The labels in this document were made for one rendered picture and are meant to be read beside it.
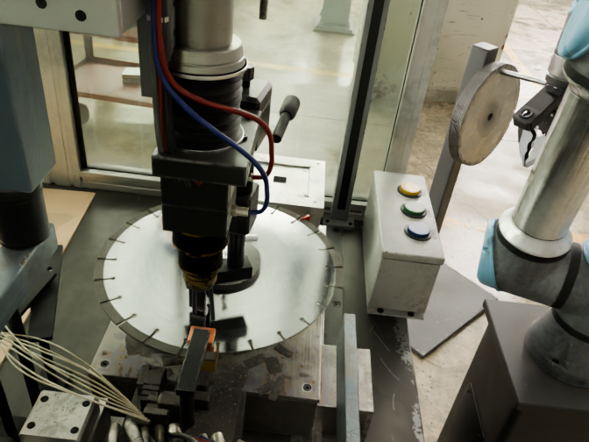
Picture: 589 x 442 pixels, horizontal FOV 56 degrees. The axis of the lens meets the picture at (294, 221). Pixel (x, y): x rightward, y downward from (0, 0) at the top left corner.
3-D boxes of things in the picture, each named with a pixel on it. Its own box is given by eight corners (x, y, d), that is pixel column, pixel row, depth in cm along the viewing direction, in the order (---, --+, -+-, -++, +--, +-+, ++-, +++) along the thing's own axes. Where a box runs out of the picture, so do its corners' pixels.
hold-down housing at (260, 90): (225, 210, 69) (230, 52, 58) (261, 218, 69) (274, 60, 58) (210, 235, 65) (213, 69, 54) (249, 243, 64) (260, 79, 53)
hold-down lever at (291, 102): (247, 109, 66) (248, 87, 64) (299, 115, 66) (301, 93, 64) (237, 139, 59) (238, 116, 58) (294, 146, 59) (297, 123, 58)
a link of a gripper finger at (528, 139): (536, 162, 128) (551, 126, 123) (521, 167, 125) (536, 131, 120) (526, 156, 130) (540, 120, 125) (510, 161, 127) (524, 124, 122)
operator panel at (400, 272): (361, 226, 126) (373, 169, 117) (408, 231, 126) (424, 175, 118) (366, 313, 103) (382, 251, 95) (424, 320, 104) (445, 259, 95)
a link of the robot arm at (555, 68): (579, 64, 108) (543, 51, 113) (570, 87, 110) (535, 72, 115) (599, 60, 111) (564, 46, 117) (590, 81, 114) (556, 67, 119)
